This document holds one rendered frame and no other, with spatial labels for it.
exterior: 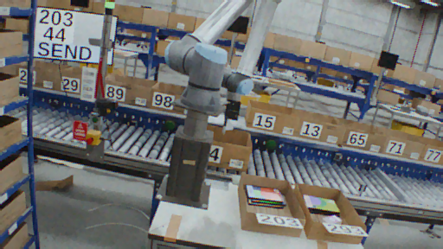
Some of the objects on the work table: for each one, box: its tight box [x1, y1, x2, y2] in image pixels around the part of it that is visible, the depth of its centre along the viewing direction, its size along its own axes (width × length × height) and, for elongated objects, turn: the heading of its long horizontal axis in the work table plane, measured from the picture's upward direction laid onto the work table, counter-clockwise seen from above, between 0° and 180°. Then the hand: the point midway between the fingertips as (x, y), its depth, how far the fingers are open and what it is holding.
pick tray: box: [293, 182, 367, 245], centre depth 154 cm, size 28×38×10 cm
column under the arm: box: [155, 125, 214, 210], centre depth 152 cm, size 26×26×33 cm
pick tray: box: [237, 173, 305, 238], centre depth 153 cm, size 28×38×10 cm
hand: (222, 130), depth 187 cm, fingers open, 5 cm apart
